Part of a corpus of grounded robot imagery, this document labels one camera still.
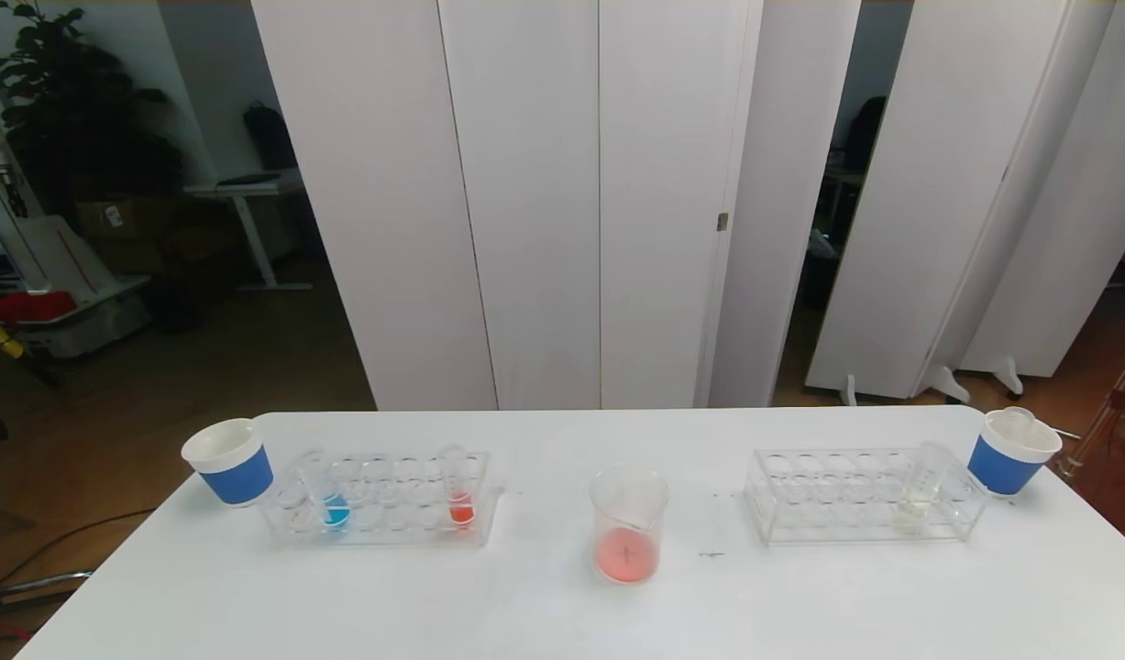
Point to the white partition panel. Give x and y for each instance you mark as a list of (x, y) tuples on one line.
[(1085, 229), (929, 183), (525, 183)]

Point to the clear acrylic test tube rack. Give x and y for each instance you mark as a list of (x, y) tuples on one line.
[(388, 515), (846, 515)]

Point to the silver metal frame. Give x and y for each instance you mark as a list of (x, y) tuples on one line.
[(39, 584)]

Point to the red liquid test tube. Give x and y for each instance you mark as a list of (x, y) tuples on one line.
[(461, 511)]

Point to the red plastic box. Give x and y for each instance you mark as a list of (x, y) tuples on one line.
[(30, 307)]

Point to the white blue paper cup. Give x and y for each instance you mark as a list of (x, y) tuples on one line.
[(1002, 467), (237, 472)]

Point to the blue liquid test tube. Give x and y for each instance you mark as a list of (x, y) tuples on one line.
[(335, 515)]

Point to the black chair backrest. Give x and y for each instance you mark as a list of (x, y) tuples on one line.
[(865, 133)]

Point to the clear glass beaker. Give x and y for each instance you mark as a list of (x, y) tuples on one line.
[(626, 550)]

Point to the yellow liquid test tube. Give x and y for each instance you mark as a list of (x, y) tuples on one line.
[(912, 513)]

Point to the brown cardboard box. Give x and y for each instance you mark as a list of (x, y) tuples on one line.
[(131, 218)]

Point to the dark green potted plant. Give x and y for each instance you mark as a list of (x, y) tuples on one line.
[(67, 119)]

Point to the black laptop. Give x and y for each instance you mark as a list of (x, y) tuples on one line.
[(250, 179)]

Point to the white office desk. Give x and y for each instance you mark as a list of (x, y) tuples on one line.
[(246, 190)]

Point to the white machine with base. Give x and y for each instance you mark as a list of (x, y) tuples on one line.
[(58, 261)]

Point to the clear plastic test tube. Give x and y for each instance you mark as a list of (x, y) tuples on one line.
[(1013, 420)]

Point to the black backpack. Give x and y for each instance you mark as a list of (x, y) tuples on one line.
[(269, 137)]

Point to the brown metal stand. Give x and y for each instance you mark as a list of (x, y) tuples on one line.
[(1115, 399)]

